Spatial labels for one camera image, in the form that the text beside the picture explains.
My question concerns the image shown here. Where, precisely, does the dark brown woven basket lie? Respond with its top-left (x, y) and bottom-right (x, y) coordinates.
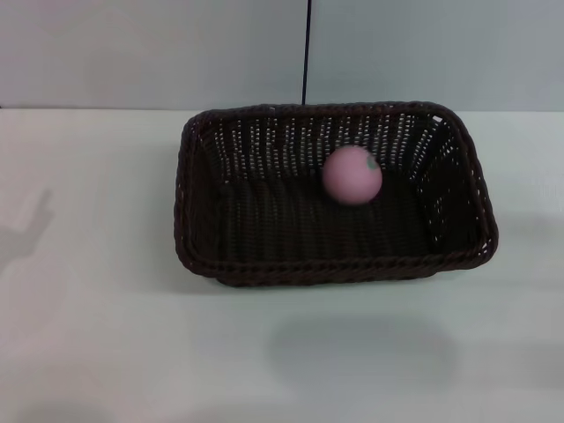
top-left (174, 100), bottom-right (501, 288)

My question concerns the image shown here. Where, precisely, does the pink toy peach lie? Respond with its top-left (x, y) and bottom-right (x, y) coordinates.
top-left (321, 145), bottom-right (384, 206)

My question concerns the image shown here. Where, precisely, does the dark vertical wall strip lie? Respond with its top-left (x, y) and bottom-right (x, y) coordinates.
top-left (301, 0), bottom-right (313, 107)

